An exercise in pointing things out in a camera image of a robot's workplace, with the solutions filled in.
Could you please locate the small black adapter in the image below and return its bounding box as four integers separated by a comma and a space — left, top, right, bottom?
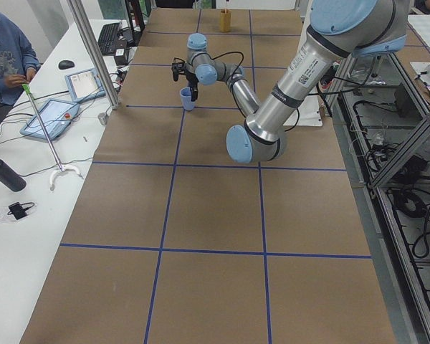
7, 202, 35, 220

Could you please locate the black computer mouse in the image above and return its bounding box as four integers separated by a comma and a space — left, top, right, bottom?
58, 59, 75, 70

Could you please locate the black keyboard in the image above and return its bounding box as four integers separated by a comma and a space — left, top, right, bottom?
97, 22, 121, 56

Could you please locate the black water bottle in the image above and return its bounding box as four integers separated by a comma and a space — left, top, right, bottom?
0, 159, 27, 192

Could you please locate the silver grabber stick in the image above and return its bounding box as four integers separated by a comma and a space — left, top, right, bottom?
22, 84, 84, 191

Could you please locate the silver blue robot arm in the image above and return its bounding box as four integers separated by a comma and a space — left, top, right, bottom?
171, 0, 411, 163

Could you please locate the blue teach pendant near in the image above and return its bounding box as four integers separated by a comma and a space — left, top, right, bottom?
20, 99, 80, 140

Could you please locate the yellow brown cup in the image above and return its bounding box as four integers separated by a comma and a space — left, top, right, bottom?
219, 9, 231, 33

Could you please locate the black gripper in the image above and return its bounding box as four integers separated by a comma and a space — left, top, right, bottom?
171, 59, 198, 101

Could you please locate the small silver cylinder weight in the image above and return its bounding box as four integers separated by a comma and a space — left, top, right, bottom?
97, 113, 108, 125

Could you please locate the blue teach pendant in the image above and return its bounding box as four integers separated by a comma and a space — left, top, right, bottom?
64, 68, 105, 102
20, 99, 80, 140

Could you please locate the person in blue hoodie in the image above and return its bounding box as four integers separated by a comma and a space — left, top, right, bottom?
0, 13, 40, 124

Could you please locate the light blue plastic cup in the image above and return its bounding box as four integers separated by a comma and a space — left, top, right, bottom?
180, 87, 196, 111

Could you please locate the aluminium frame post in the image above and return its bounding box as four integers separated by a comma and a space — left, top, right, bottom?
67, 0, 120, 110

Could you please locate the blue teach pendant far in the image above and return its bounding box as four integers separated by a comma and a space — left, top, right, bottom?
64, 68, 105, 102

